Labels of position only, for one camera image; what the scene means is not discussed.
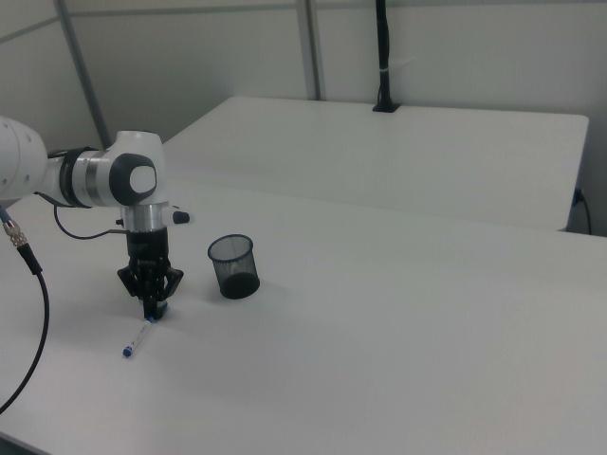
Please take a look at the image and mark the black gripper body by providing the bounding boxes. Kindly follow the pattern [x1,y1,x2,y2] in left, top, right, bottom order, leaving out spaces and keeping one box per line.
[126,228,170,269]

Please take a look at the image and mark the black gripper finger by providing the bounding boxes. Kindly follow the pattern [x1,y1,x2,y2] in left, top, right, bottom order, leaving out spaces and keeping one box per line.
[117,260,154,322]
[152,260,186,319]

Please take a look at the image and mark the blue and white marker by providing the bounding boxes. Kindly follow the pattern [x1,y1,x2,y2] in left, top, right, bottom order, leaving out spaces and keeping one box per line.
[120,302,168,359]

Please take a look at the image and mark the black mesh pen cup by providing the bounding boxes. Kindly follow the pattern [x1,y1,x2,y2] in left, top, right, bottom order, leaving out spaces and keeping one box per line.
[207,234,262,300]

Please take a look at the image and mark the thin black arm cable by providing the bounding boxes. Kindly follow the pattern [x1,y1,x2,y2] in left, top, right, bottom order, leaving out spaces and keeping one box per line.
[51,202,127,240]

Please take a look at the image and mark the thick black cable metal connector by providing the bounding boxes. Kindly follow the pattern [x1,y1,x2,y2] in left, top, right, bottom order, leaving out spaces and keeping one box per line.
[0,203,51,413]

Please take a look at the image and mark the grey partition frame post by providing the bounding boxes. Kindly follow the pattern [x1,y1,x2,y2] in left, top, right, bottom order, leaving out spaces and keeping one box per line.
[296,0,328,100]
[53,0,114,149]

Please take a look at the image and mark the black camera pole with clamp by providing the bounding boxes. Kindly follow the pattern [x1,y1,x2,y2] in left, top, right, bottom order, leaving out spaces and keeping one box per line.
[372,0,400,114]

